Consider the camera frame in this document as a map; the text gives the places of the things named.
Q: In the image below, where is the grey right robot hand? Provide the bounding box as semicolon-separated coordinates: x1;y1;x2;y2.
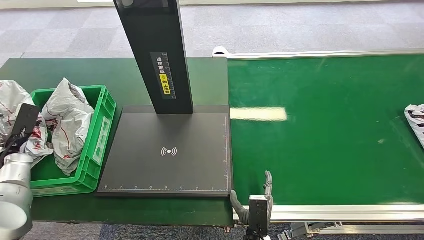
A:
230;170;275;226

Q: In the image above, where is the grey plastic mailer package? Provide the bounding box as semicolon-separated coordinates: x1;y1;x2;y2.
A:
41;77;96;177
0;80;55;168

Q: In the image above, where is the aluminium conveyor underframe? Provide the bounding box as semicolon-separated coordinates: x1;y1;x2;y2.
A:
277;221;424;240

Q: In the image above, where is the green conveyor belt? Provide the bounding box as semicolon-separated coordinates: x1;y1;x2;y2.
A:
227;53;424;207

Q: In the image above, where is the white black printed mailer package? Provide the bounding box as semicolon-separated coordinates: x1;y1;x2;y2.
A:
404;104;424;149

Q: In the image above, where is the black yellow column label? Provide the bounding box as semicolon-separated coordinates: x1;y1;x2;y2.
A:
149;51;177;101

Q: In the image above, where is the green plastic crate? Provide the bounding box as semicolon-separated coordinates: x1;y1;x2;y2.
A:
29;85;118;199

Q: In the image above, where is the dark green table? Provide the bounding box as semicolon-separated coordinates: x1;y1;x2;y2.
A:
0;57;235;228

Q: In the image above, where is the black scanner column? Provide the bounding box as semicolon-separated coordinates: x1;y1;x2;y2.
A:
112;0;194;115

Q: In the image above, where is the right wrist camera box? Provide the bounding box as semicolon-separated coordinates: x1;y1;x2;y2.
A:
248;195;270;237

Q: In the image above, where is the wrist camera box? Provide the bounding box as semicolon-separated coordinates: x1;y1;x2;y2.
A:
11;103;41;137
248;195;270;237

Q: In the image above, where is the aluminium conveyor rail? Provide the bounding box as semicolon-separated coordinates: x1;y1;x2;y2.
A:
212;48;424;61
232;203;424;223

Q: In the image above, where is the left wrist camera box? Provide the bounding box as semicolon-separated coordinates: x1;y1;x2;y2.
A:
11;103;41;137

